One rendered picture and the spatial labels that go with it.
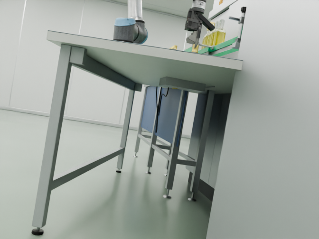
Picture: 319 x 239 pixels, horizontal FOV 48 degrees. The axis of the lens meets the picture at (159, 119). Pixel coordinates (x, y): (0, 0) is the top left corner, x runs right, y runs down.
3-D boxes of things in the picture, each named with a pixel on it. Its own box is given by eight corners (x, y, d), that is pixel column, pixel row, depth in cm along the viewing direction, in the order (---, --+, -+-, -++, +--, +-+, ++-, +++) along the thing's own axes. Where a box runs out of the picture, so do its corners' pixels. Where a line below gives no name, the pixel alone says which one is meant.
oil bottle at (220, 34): (220, 62, 215) (227, 28, 215) (212, 61, 214) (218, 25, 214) (217, 63, 221) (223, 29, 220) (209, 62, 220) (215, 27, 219)
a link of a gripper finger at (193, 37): (186, 46, 196) (188, 30, 197) (196, 48, 197) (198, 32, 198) (187, 44, 193) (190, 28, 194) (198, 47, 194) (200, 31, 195)
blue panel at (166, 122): (204, 151, 222) (216, 84, 221) (177, 147, 218) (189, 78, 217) (156, 129, 377) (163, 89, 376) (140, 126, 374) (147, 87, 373)
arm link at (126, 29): (108, 38, 200) (110, 14, 199) (120, 42, 213) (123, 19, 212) (126, 39, 196) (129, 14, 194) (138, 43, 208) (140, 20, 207)
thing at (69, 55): (29, 234, 132) (60, 43, 130) (116, 171, 282) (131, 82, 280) (52, 239, 131) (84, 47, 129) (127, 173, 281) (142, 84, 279)
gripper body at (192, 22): (183, 31, 201) (187, 10, 201) (198, 34, 202) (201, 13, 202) (187, 28, 193) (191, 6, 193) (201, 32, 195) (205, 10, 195)
